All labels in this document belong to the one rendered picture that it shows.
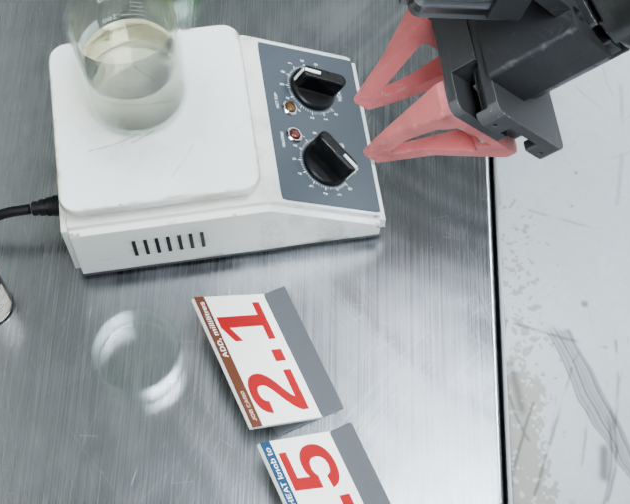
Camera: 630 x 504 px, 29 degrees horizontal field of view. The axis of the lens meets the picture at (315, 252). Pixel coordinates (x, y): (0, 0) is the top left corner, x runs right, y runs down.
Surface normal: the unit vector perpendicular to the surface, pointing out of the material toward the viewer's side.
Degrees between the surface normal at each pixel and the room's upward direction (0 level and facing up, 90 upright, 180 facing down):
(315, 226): 90
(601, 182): 0
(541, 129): 50
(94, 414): 0
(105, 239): 90
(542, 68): 89
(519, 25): 40
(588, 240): 0
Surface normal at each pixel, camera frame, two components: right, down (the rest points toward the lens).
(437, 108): -0.87, -0.10
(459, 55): -0.64, -0.25
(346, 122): 0.50, -0.44
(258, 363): 0.59, -0.57
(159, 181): 0.00, -0.43
